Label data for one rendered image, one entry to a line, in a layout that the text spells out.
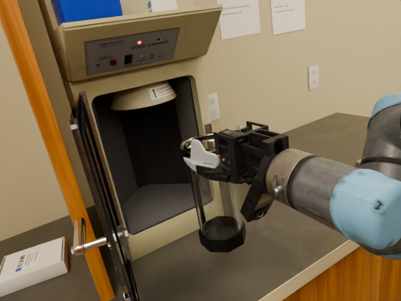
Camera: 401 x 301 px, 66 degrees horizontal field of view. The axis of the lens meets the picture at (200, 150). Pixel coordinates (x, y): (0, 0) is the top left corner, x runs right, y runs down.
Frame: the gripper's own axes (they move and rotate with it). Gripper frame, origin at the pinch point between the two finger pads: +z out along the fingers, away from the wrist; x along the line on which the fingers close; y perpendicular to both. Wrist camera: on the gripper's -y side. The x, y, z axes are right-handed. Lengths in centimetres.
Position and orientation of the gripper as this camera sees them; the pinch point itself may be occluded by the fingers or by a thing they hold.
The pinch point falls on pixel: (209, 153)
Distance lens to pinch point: 60.6
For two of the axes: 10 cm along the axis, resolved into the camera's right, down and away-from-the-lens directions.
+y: -1.6, -9.2, -3.5
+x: -8.5, 3.1, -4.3
